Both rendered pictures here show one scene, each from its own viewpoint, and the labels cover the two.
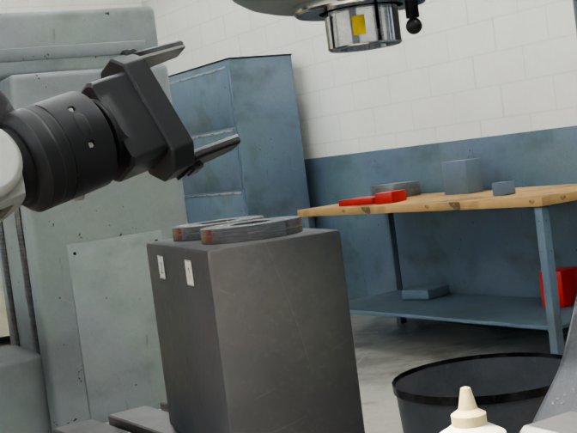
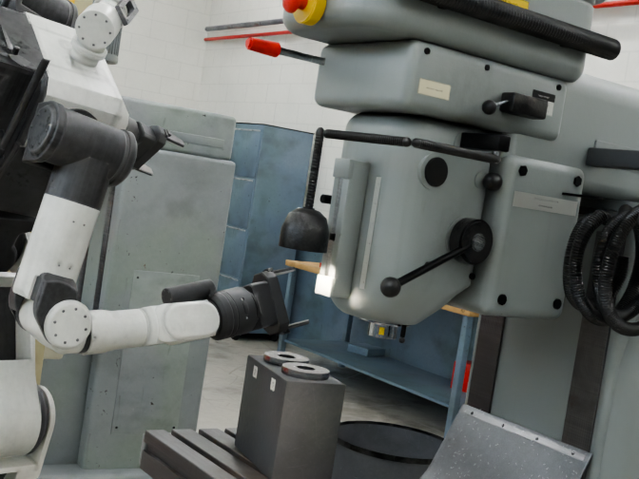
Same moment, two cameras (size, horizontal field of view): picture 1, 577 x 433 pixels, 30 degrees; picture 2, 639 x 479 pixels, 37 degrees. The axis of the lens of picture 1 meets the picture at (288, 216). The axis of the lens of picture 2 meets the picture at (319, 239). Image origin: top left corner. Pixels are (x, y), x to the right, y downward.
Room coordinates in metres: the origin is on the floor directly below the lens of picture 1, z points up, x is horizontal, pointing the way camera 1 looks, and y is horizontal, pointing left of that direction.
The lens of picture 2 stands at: (-0.82, 0.15, 1.50)
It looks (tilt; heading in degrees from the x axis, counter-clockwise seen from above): 3 degrees down; 357
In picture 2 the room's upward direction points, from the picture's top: 9 degrees clockwise
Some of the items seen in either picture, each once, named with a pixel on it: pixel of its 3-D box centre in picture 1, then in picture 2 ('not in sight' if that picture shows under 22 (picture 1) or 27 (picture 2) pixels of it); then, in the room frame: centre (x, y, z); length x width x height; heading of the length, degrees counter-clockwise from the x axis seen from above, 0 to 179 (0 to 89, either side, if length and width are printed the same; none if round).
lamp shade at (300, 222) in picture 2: not in sight; (305, 228); (0.58, 0.09, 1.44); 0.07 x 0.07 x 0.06
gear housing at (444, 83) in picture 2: not in sight; (440, 93); (0.71, -0.10, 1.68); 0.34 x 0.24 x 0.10; 122
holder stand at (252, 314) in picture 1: (246, 329); (288, 412); (0.99, 0.05, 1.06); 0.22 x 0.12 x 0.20; 20
